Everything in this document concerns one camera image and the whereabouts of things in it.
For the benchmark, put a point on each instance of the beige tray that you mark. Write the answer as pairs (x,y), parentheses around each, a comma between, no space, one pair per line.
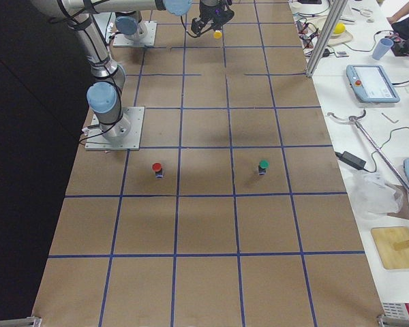
(335,38)

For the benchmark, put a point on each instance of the aluminium frame post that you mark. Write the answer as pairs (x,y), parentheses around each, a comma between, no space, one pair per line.
(332,19)

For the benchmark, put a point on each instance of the metal reacher tool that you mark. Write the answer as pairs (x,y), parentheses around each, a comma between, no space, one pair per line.
(356,120)

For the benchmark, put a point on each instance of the yellow push button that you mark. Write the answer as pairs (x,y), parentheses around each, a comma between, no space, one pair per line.
(217,33)

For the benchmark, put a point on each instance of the blue plastic cup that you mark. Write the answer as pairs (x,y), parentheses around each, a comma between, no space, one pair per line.
(382,47)

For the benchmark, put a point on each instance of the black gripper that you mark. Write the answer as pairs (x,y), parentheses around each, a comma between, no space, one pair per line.
(207,12)

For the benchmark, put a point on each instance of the green push button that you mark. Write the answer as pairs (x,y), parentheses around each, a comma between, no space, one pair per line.
(263,165)

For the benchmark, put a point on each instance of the clear plastic bag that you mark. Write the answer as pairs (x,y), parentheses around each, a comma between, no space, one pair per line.
(372,196)

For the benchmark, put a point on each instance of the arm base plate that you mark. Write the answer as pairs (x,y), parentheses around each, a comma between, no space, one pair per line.
(144,37)
(126,134)

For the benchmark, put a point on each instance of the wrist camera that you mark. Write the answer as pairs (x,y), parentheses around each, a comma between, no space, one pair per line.
(223,13)

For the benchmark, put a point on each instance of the wooden board stand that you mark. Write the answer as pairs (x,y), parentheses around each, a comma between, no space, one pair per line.
(392,244)

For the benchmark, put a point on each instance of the yellow lemon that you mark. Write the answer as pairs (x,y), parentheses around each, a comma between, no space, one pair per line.
(339,29)

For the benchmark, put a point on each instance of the black power adapter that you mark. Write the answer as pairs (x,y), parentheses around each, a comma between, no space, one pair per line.
(352,160)

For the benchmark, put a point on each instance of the white paper cup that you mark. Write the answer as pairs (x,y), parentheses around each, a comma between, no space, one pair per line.
(295,6)

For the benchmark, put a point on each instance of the red push button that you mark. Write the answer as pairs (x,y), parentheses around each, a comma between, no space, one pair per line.
(158,170)

